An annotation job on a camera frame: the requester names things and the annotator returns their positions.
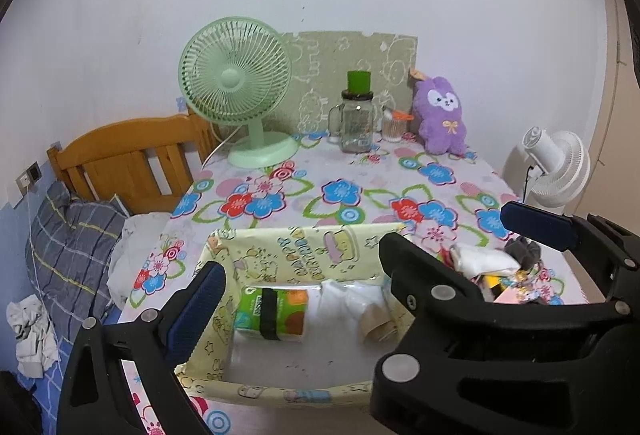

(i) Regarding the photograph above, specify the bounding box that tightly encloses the white fan cable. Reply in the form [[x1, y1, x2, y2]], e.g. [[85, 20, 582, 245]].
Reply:
[[199, 122, 238, 172]]

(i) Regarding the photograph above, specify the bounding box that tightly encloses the beige printed board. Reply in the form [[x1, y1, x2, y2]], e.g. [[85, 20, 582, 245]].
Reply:
[[279, 31, 419, 136]]

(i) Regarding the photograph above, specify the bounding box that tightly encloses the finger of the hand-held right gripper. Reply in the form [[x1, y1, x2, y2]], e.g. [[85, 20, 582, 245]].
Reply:
[[369, 230, 640, 435], [501, 201, 640, 311]]

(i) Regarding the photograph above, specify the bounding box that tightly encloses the small jar with orange lid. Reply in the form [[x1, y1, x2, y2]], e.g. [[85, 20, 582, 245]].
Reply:
[[380, 107, 415, 144]]

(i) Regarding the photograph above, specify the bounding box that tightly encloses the green tissue packet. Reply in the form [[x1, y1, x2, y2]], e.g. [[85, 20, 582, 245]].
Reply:
[[234, 286, 310, 345]]

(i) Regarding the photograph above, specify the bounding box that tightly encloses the white plastic bag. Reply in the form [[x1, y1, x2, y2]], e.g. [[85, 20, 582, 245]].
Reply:
[[319, 279, 397, 323]]

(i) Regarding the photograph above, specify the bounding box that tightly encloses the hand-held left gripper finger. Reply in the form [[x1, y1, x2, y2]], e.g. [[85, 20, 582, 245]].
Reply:
[[57, 259, 227, 435]]

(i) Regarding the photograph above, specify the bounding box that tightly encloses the purple plush toy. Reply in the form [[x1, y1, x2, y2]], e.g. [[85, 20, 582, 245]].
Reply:
[[409, 69, 472, 156]]

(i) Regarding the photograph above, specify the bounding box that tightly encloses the crumpled white cloth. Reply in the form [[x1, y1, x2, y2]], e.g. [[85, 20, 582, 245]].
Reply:
[[6, 294, 60, 377]]

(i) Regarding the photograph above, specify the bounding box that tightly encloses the green cup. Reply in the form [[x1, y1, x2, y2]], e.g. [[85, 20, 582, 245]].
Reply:
[[347, 70, 372, 94]]

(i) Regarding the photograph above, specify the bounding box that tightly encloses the grey plaid pillow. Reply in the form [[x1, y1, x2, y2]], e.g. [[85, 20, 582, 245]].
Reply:
[[26, 181, 128, 352]]

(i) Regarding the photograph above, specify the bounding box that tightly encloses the blue bed sheet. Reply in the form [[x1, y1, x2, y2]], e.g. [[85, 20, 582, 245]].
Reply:
[[0, 207, 128, 435]]

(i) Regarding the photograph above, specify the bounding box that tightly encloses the yellow printed storage box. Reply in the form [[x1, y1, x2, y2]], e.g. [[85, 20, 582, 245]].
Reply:
[[175, 222, 412, 405]]

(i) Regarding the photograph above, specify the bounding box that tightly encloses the glass jar mug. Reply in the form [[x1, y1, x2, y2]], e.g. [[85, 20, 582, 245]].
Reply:
[[327, 90, 377, 154]]

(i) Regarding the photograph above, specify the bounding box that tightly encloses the brown paper item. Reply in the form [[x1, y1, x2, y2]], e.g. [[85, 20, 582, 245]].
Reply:
[[359, 304, 398, 345]]

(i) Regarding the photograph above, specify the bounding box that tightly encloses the yellow packet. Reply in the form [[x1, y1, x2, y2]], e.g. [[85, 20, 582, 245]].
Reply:
[[486, 274, 507, 302]]

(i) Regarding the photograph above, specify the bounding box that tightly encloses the white sock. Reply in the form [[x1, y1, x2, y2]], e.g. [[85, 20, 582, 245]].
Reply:
[[449, 242, 522, 277]]

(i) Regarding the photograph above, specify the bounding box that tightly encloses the green desk fan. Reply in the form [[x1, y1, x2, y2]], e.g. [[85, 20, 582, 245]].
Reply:
[[178, 16, 299, 172]]

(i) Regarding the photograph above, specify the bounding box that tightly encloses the wall socket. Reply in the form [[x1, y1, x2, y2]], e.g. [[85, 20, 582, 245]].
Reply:
[[16, 161, 42, 192]]

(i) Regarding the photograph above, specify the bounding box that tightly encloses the white fan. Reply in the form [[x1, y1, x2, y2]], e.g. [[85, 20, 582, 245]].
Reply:
[[520, 125, 592, 210]]

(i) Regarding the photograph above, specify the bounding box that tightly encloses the wooden bed headboard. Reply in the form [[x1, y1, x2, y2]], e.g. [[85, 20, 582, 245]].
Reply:
[[46, 111, 222, 216]]

